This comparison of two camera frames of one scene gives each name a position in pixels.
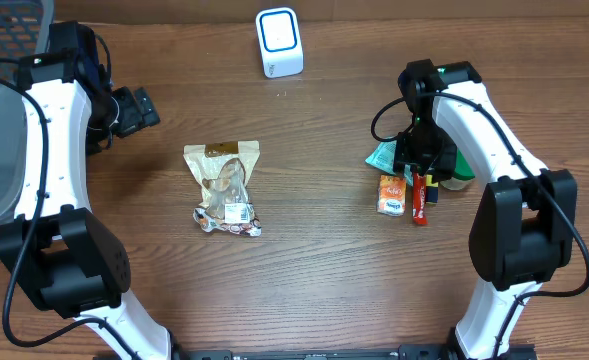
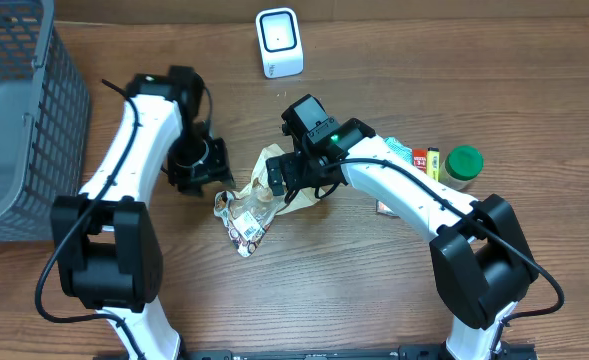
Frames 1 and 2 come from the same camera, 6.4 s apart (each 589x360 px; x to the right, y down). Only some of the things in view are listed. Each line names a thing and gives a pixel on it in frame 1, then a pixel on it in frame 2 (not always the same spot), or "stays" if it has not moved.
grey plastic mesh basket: (3, 29) stays
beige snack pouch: (223, 169) to (260, 184)
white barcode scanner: (280, 42) stays
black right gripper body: (425, 163) to (284, 170)
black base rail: (405, 351) stays
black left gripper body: (137, 107) to (200, 167)
